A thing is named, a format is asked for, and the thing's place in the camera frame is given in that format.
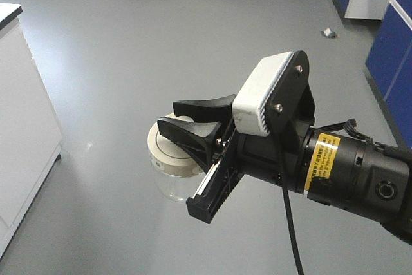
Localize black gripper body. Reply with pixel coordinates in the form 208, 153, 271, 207
185, 107, 315, 223

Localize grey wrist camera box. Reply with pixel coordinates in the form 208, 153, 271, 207
232, 51, 294, 137

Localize white lab bench left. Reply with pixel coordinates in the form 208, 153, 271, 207
1, 3, 62, 252

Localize glass jar with beige lid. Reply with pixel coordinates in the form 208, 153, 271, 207
147, 123, 205, 203

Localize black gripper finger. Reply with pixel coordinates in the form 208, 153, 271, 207
157, 119, 222, 173
173, 94, 236, 124

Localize blue lab cabinets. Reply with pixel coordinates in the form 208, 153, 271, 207
224, 0, 412, 150

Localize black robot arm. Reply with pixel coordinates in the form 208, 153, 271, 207
157, 96, 411, 243

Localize small debris on floor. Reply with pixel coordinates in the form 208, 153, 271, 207
320, 28, 337, 39

